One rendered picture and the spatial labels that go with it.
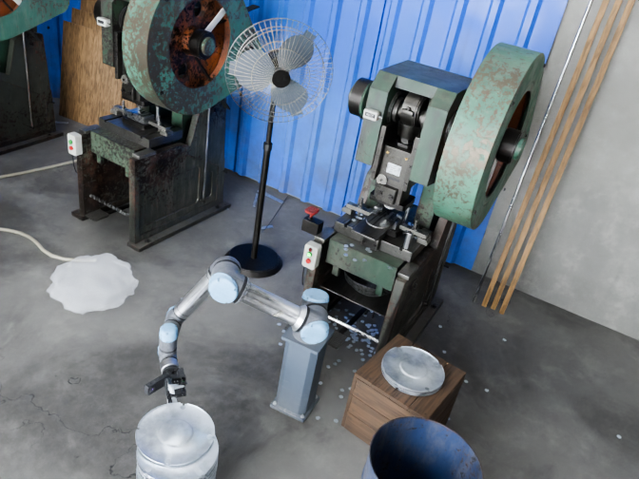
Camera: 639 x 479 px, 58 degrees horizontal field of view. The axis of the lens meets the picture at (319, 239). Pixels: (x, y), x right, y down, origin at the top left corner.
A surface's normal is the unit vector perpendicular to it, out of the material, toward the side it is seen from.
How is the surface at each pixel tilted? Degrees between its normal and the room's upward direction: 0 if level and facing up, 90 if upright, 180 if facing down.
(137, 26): 73
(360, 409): 90
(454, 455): 88
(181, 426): 0
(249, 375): 0
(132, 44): 89
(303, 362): 90
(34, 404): 0
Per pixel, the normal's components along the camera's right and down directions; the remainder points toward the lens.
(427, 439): -0.26, 0.43
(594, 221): -0.49, 0.37
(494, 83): -0.20, -0.40
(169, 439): 0.16, -0.85
